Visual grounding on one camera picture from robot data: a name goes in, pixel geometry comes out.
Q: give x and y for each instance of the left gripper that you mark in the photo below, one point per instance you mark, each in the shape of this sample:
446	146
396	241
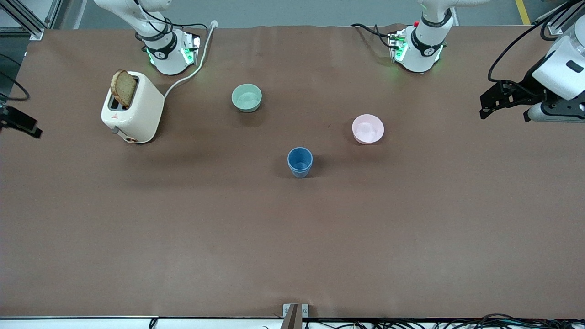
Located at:
526	87

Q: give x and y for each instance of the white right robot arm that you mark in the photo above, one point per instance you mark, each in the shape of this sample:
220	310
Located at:
167	55

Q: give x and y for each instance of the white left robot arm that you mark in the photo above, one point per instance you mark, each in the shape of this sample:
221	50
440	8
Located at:
427	43

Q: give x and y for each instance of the brown bread slice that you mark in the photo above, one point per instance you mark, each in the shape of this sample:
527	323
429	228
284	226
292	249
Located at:
123	89

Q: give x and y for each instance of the cream white toaster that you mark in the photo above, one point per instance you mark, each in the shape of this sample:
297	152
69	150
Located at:
141	114

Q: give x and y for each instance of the interface box with green lights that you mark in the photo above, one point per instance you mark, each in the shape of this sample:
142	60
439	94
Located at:
397	45
191	48

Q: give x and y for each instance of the pink bowl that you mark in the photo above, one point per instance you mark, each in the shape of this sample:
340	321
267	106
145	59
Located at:
368	129

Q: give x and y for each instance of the green bowl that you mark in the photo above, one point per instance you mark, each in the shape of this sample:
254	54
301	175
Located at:
247	98

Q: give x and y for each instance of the brown table cover sheet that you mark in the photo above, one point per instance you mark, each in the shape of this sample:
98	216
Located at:
292	237

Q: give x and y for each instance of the aluminium frame profile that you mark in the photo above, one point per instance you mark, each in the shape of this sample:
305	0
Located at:
27	25
560	20

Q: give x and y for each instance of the metal mounting bracket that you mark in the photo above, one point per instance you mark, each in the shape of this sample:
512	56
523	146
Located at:
304	310

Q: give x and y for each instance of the dark camera pole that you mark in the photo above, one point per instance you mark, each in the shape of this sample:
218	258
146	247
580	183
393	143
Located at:
291	320

